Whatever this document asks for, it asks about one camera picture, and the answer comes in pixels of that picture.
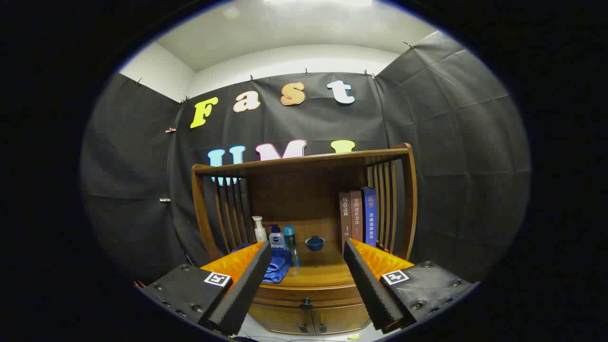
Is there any white lotion bottle blue cap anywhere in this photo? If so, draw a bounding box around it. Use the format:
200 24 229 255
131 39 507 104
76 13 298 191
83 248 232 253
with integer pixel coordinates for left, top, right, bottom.
269 225 286 251

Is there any white pump bottle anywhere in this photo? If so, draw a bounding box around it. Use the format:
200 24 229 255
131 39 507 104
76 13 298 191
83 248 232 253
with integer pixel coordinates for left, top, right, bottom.
252 216 268 244

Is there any wooden cabinet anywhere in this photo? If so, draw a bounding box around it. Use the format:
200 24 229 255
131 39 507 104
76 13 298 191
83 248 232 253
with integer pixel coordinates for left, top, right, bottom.
191 143 418 335

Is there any blue towel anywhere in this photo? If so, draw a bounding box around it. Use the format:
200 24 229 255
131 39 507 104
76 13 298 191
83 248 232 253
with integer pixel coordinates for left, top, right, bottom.
231 243 293 284

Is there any blue book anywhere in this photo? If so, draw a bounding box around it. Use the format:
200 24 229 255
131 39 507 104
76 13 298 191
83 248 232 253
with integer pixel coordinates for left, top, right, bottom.
361 187 378 247

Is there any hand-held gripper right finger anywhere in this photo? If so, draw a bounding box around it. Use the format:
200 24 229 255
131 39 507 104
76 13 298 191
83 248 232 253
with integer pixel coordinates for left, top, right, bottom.
343 238 478 334

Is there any black backdrop cloth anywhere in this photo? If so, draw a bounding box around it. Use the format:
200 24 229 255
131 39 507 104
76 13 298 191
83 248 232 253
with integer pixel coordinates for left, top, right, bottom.
80 31 532 285

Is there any reddish brown book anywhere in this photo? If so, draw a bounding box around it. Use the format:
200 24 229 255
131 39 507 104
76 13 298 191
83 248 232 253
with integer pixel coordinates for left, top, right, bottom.
350 190 364 244

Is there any wooden cabinet door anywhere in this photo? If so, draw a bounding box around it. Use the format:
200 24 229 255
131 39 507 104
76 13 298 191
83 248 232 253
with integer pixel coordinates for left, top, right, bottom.
311 304 372 334
247 304 315 335

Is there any wooden countertop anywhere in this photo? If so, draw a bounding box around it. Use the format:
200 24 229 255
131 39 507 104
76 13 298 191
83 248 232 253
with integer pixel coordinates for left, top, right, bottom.
259 240 361 289

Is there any wooden drawer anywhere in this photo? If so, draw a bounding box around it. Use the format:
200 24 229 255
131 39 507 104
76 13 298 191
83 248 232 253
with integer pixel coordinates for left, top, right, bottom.
251 284 369 310

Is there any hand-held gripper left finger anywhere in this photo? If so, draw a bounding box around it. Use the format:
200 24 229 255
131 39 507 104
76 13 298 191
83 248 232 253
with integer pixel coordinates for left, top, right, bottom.
135 240 274 337

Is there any teal bottle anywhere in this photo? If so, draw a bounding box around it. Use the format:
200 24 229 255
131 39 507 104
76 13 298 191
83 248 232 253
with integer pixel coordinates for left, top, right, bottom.
283 226 300 266

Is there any dark brown book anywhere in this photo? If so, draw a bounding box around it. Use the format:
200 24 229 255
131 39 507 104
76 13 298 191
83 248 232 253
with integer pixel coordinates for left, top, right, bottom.
339 191 353 252

